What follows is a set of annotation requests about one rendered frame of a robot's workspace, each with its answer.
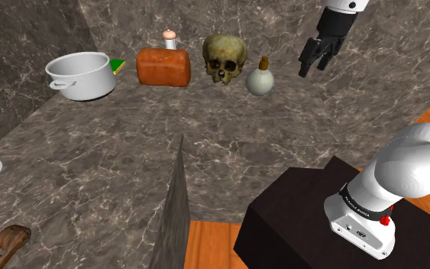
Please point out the round white flask with cork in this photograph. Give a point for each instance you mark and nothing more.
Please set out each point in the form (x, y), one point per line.
(260, 81)

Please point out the dark robot stand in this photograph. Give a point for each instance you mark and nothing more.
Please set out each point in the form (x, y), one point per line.
(292, 220)

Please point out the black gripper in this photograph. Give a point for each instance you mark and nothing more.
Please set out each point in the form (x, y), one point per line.
(332, 28)

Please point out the brown bread loaf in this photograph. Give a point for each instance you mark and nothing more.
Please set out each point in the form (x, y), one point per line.
(163, 68)

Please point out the white shaker with pink cap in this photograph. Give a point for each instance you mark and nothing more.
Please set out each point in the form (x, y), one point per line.
(169, 39)

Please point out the white cooking pot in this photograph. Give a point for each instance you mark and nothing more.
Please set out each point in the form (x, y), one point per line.
(82, 76)

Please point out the yellowed skull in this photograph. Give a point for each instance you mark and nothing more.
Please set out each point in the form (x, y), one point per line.
(224, 56)

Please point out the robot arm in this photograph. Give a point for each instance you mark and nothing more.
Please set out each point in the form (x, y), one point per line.
(408, 171)

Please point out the green yellow sponge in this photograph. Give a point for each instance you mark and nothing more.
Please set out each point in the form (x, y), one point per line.
(118, 66)

